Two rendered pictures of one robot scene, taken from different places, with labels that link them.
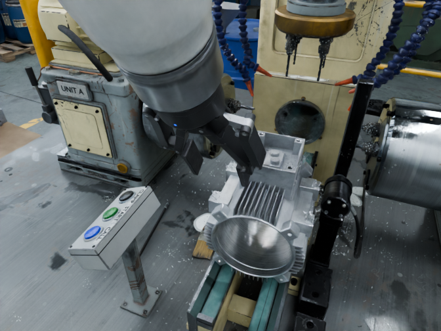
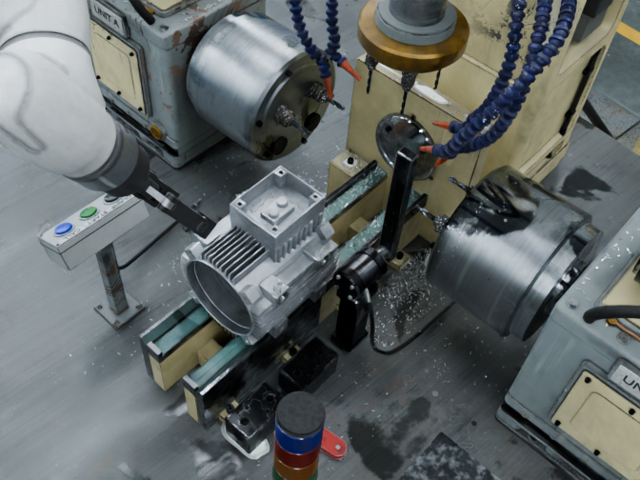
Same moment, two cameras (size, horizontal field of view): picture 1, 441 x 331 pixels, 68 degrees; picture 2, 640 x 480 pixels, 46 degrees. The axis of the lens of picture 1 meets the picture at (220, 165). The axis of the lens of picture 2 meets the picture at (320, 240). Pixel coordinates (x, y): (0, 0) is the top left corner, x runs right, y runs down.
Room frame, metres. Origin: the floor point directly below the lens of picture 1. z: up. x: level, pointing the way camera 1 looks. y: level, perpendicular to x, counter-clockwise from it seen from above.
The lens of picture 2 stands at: (-0.23, -0.41, 2.05)
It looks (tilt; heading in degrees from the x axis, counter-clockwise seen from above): 51 degrees down; 17
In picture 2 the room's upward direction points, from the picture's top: 6 degrees clockwise
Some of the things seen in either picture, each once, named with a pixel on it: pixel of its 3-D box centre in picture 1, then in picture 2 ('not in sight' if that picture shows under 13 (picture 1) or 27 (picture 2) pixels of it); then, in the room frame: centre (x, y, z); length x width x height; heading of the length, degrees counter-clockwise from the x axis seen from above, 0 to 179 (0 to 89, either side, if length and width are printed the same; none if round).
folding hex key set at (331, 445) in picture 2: not in sight; (324, 440); (0.32, -0.28, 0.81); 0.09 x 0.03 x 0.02; 76
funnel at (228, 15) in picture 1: (226, 22); not in sight; (2.48, -0.04, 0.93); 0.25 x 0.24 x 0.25; 153
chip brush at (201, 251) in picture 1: (211, 229); not in sight; (0.63, 0.03, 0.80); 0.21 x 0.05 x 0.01; 166
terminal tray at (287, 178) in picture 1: (272, 165); (277, 214); (0.52, -0.10, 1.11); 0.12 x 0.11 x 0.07; 160
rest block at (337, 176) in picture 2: not in sight; (348, 178); (0.87, -0.12, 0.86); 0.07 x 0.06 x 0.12; 69
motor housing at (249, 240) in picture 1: (264, 212); (260, 263); (0.48, -0.09, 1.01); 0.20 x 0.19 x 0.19; 160
